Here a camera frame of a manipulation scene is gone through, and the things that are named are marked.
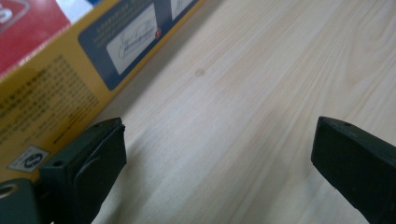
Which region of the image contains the yellow and red cardboard box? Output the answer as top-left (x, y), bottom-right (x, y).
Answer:
top-left (0, 0), bottom-right (206, 183)

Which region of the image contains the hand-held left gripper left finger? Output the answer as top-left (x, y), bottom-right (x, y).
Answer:
top-left (38, 117), bottom-right (128, 224)

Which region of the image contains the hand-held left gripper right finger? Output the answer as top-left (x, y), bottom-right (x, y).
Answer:
top-left (310, 116), bottom-right (396, 224)

